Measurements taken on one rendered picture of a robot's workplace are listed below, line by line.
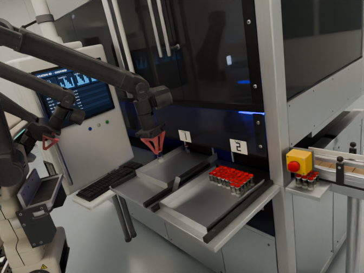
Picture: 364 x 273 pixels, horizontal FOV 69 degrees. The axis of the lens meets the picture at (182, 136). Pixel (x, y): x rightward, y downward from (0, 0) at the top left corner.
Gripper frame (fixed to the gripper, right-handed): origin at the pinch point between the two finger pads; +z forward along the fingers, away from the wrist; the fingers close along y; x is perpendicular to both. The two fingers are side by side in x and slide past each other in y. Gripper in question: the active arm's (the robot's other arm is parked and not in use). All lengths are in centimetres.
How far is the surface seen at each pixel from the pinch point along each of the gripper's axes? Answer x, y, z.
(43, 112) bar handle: 65, 1, -20
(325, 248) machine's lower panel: -40, 62, 93
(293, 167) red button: -40.3, 20.5, 16.6
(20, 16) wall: 472, 248, -156
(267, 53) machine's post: -35.5, 27.2, -22.4
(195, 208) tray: -7.3, 2.4, 26.0
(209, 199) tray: -9.7, 9.6, 26.3
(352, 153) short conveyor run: -57, 42, 23
